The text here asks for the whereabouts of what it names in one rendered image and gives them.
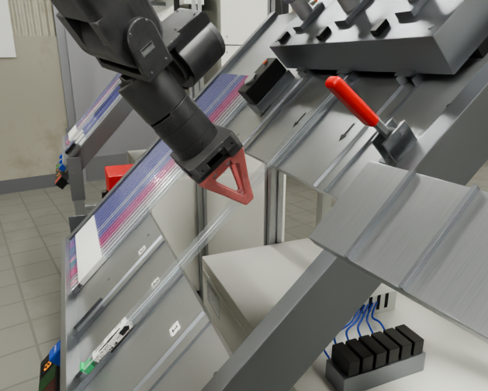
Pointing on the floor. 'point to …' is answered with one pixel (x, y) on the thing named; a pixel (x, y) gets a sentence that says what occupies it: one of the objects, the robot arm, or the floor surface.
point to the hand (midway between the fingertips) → (243, 195)
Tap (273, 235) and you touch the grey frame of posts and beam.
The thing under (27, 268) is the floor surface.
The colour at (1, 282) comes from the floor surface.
